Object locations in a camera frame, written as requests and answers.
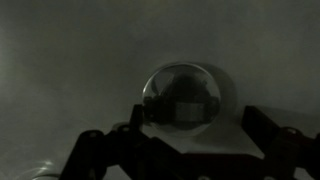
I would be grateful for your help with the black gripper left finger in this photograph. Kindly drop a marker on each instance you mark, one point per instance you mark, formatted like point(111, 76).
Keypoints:
point(140, 157)

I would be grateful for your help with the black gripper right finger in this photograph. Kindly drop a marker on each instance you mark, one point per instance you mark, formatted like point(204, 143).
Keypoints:
point(284, 148)

